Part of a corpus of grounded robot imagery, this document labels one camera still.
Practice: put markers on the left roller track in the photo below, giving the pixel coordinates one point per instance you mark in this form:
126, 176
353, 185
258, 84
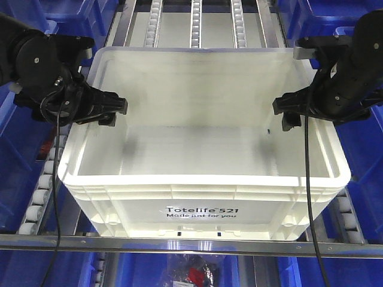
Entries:
153, 28

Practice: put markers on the bagged red black item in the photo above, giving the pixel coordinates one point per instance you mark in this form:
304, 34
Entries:
192, 270

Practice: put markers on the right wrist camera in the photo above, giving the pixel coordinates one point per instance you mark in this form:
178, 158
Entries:
321, 47

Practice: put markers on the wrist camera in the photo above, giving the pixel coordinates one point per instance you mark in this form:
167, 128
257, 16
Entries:
72, 50
321, 47

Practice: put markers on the middle roller track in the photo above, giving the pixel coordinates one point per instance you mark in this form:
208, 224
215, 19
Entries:
196, 24

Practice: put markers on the roller track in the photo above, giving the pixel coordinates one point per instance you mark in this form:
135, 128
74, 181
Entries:
196, 24
153, 28
238, 23

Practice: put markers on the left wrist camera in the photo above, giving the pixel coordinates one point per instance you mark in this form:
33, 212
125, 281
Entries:
72, 50

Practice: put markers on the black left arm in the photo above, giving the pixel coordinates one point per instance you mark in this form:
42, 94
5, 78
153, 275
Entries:
43, 72

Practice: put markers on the white plastic tote bin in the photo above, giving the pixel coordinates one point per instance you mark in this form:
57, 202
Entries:
200, 154

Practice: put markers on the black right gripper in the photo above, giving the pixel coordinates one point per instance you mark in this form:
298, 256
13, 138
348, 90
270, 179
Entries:
346, 96

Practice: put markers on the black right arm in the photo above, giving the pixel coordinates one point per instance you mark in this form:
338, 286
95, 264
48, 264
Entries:
366, 43

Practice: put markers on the metal shelf front rail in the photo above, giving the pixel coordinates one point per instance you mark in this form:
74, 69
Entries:
154, 246

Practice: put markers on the blue bin right side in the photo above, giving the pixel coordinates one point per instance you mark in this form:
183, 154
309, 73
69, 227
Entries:
362, 145

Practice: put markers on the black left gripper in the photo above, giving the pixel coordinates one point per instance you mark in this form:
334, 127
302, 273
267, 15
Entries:
72, 102

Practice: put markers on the right roller track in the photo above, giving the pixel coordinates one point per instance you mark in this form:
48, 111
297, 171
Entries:
238, 23

